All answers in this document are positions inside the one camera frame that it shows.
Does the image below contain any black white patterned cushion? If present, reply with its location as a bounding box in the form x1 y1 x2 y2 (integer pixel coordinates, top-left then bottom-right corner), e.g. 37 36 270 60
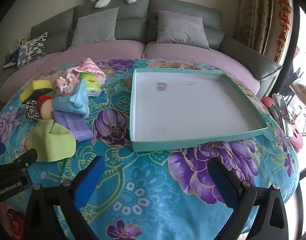
17 32 48 69

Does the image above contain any pink chevron cloth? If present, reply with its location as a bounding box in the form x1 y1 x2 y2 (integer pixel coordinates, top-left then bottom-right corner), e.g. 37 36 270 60
68 58 106 85

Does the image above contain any dark window frame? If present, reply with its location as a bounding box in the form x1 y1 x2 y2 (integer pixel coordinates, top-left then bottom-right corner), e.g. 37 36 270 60
278 4 301 98

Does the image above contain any yellow green sponge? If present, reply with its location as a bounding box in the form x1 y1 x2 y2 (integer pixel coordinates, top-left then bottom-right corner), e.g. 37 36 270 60
20 80 54 104

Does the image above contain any light green cloth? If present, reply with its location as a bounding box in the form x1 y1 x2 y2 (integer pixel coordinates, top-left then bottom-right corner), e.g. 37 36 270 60
25 118 77 162

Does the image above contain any plain grey cushion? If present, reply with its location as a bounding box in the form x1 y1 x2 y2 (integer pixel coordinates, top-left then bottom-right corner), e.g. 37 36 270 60
69 7 120 49

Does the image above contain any lilac sofa seat cover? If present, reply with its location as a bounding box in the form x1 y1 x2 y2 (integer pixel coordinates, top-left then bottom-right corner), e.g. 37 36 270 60
0 39 146 103
143 41 261 93

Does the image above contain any red scrunchie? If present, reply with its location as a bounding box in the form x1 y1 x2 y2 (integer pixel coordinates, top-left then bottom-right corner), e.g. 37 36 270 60
36 95 53 112

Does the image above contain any red plastic stool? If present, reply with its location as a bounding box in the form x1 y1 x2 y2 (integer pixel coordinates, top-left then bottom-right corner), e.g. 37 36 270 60
262 96 305 153

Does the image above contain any grey sofa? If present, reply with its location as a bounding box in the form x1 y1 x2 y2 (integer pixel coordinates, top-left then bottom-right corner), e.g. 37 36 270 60
0 0 282 103

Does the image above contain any orange plastic-wrapped bundle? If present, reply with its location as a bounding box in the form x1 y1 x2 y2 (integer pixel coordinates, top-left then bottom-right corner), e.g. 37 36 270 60
290 80 306 105

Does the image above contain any purple packet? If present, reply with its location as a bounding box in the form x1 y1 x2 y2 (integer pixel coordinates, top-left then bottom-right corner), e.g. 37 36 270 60
53 110 95 142

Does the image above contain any light blue cloth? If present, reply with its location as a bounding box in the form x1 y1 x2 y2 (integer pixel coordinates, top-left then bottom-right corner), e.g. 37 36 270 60
52 79 90 119

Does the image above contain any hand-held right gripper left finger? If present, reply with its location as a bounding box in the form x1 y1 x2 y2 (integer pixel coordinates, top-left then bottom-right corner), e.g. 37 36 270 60
23 155 106 240

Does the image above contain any teal cardboard box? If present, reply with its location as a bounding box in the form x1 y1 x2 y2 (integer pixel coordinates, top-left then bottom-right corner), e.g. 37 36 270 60
129 67 268 153

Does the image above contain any floral blanket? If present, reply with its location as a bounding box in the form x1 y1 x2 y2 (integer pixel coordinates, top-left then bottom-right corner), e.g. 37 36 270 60
0 58 300 240

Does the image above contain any blue patterned cushion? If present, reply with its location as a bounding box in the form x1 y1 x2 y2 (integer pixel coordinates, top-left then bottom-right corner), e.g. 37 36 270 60
2 47 21 70

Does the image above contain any green tissue pack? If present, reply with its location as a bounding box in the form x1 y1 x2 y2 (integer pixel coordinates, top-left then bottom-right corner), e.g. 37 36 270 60
80 72 101 97

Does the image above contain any smartphone on stand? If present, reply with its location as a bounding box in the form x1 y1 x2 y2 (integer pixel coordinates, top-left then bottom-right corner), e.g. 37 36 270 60
272 93 295 138

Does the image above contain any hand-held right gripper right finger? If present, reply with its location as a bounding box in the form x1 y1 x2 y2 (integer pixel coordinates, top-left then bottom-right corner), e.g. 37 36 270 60
207 157 290 240

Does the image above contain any grey and lilac cushion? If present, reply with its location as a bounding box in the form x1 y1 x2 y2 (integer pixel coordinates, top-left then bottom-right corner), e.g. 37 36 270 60
155 10 210 50

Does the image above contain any red hanging decoration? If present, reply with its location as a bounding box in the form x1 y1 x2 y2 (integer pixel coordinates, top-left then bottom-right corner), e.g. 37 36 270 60
274 0 292 63

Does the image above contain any black white leopard scrunchie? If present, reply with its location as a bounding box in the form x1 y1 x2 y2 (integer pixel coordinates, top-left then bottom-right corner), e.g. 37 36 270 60
24 99 41 122

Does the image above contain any beige makeup sponge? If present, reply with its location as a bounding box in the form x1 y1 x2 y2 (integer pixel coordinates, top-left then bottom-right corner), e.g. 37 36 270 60
39 99 55 120

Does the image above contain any beige patterned curtain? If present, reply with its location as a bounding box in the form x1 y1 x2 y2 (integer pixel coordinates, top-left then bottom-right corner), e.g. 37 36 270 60
233 0 277 54

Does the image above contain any pink striped scrunchie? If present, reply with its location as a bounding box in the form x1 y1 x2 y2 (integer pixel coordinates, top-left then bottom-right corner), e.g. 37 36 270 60
55 73 81 97

